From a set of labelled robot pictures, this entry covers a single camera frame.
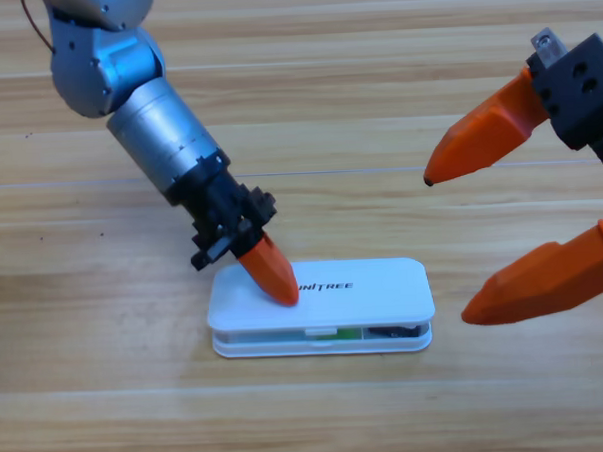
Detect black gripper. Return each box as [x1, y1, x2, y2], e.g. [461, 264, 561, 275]
[416, 24, 603, 263]
[159, 149, 302, 313]

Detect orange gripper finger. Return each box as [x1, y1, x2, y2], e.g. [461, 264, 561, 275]
[456, 217, 603, 328]

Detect white Unitree pencil case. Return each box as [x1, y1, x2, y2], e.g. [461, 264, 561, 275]
[203, 254, 439, 362]

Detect black eraser white print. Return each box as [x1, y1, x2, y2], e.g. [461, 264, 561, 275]
[362, 323, 421, 342]

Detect thin reddish-brown arm wire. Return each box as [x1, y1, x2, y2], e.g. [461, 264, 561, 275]
[19, 0, 56, 55]

